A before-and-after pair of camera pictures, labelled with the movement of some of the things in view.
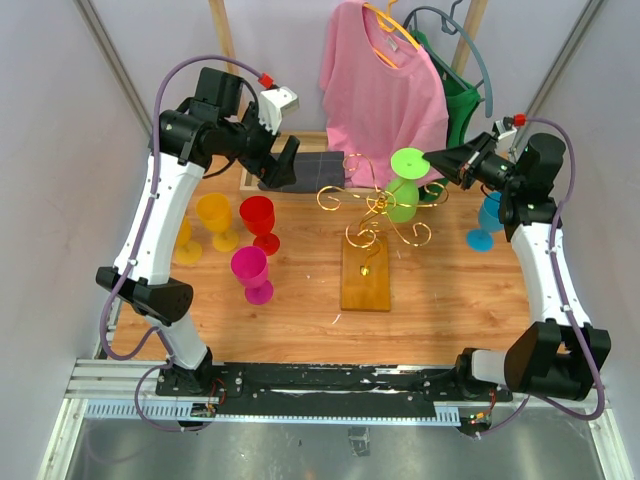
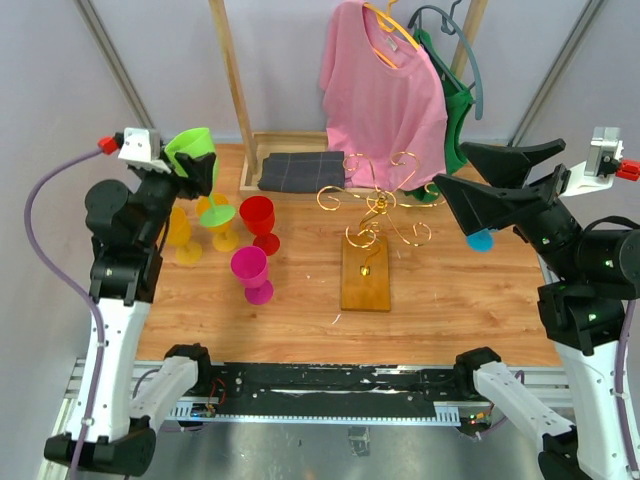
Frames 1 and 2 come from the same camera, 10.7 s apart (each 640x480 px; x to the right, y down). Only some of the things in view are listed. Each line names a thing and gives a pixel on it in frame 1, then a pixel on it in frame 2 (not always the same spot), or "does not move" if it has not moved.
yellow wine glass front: (215, 211) does not move
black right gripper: (457, 164) -> (474, 202)
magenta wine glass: (250, 266) does not move
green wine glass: (408, 166) -> (198, 141)
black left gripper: (280, 171) -> (198, 170)
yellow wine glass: (187, 253) does not move
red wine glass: (258, 216) does not move
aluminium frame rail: (116, 62) does not move
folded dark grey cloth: (316, 172) does not move
